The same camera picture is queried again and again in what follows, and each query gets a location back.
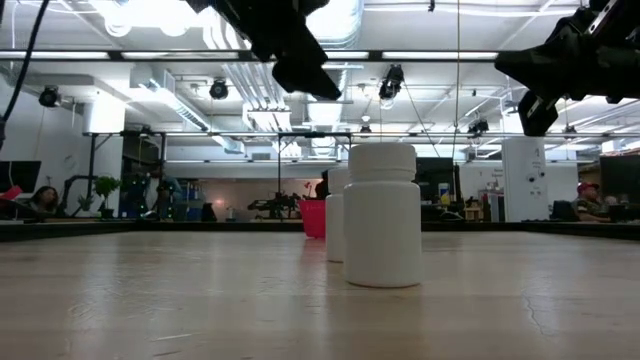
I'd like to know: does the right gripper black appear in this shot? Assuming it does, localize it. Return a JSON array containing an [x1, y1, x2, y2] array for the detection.
[[494, 5, 619, 137]]

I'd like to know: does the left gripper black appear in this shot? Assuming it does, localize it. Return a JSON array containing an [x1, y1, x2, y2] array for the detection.
[[185, 0, 343, 101]]

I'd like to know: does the white plastic pill bottle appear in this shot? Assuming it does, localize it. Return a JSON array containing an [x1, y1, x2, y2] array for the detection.
[[325, 167, 351, 263], [342, 142, 424, 289]]

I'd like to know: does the red plastic basket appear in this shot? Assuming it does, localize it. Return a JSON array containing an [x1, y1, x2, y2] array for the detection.
[[298, 198, 328, 239]]

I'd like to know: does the person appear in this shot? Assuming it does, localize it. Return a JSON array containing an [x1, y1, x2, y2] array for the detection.
[[29, 185, 60, 216], [571, 181, 614, 223], [149, 172, 184, 221], [314, 169, 330, 201]]

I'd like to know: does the black computer monitor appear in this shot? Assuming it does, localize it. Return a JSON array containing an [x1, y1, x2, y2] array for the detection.
[[0, 160, 43, 195], [599, 154, 640, 204], [415, 156, 459, 197]]

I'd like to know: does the black overhead light bar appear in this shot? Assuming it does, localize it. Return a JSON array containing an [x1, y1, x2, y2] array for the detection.
[[0, 48, 501, 64]]

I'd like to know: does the green potted plant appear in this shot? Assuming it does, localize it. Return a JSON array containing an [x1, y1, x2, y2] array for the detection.
[[94, 175, 122, 220]]

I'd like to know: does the silver ceiling air duct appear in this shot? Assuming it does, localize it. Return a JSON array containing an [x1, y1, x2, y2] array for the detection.
[[304, 0, 365, 101]]

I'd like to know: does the black metal rig frame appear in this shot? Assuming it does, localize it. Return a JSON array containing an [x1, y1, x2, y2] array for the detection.
[[84, 130, 169, 201]]

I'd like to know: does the black aluminium table frame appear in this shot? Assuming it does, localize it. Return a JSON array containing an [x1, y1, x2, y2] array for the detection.
[[0, 219, 640, 242]]

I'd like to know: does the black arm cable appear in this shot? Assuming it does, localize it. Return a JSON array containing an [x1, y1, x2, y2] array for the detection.
[[0, 0, 51, 151]]

